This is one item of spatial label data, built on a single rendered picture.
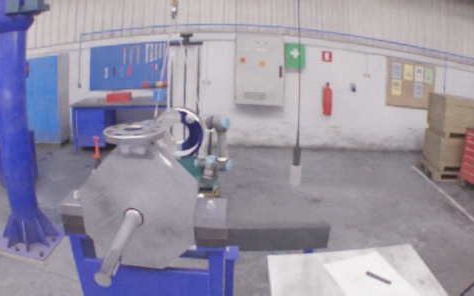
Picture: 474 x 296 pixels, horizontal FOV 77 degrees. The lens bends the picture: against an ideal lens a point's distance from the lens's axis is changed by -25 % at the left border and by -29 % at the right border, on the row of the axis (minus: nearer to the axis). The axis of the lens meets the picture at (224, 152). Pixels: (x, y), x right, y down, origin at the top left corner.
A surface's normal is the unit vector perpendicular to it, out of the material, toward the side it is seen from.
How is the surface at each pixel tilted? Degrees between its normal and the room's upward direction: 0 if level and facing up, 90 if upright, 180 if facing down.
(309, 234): 90
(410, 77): 90
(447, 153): 90
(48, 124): 90
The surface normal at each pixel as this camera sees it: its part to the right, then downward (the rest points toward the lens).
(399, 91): -0.05, 0.27
